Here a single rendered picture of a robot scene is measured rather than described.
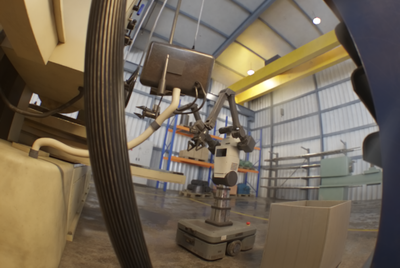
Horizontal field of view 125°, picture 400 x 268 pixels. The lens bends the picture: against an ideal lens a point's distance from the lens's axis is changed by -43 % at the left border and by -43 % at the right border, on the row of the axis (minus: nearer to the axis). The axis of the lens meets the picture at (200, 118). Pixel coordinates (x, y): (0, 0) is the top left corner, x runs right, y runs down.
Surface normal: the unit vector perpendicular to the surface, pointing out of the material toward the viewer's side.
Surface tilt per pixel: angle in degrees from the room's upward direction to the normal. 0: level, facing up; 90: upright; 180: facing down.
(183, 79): 110
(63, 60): 90
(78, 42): 90
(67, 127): 90
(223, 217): 90
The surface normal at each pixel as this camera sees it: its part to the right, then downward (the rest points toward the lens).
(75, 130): 0.50, -0.22
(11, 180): 0.87, -0.05
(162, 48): 0.22, 0.04
